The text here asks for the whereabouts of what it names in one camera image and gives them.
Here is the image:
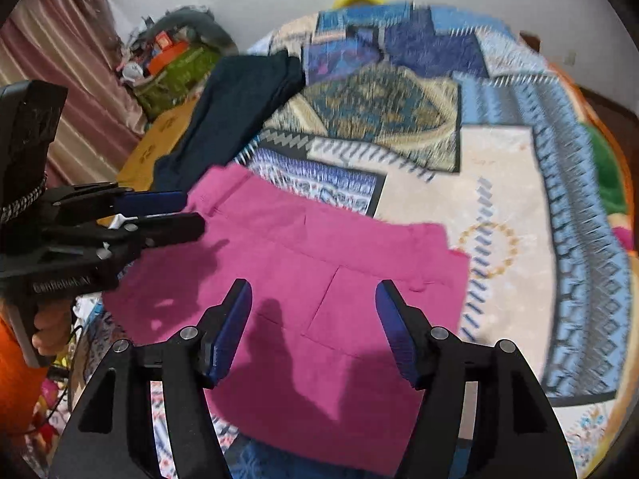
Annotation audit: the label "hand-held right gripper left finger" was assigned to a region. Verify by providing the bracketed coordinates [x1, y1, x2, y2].
[50, 278, 253, 479]

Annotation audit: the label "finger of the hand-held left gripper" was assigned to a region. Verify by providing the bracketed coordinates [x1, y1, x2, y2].
[50, 184, 185, 218]
[42, 212, 205, 261]

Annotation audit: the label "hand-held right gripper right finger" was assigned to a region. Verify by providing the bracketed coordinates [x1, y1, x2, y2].
[375, 279, 580, 479]

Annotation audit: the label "pink pants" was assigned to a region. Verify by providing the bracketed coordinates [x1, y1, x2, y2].
[102, 164, 472, 475]

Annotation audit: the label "dark navy pants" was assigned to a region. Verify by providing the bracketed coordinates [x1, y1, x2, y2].
[152, 50, 306, 194]

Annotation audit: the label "person's left hand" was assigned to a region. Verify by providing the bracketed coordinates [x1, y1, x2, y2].
[32, 304, 75, 360]

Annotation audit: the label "striped pink curtain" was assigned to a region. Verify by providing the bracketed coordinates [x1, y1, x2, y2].
[0, 0, 145, 190]

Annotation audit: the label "green fabric storage box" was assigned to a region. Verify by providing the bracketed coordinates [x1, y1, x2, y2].
[135, 45, 223, 121]

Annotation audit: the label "orange box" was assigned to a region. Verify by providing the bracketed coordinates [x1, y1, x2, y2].
[150, 41, 191, 73]

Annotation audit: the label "patchwork printed blanket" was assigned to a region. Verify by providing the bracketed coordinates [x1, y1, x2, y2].
[65, 0, 635, 479]

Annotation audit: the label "grey plush toy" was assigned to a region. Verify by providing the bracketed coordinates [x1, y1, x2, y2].
[150, 5, 238, 55]

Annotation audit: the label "person's orange clothing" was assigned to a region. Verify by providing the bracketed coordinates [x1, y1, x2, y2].
[0, 319, 47, 435]

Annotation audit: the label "green orange printed bedsheet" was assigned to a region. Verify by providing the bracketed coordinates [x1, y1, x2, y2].
[549, 60, 639, 260]

